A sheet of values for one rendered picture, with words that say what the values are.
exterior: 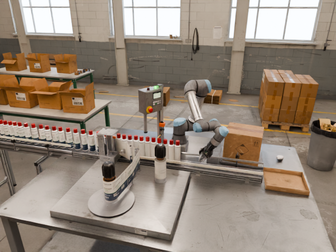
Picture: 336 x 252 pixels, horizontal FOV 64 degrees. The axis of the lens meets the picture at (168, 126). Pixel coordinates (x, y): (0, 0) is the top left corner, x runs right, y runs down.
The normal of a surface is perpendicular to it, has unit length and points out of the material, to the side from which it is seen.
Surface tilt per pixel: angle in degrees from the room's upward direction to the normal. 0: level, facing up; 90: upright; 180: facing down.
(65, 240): 5
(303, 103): 90
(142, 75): 90
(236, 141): 90
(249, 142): 90
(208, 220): 0
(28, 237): 0
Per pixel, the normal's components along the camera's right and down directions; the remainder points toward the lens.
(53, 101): -0.23, 0.38
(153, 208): 0.00, -0.92
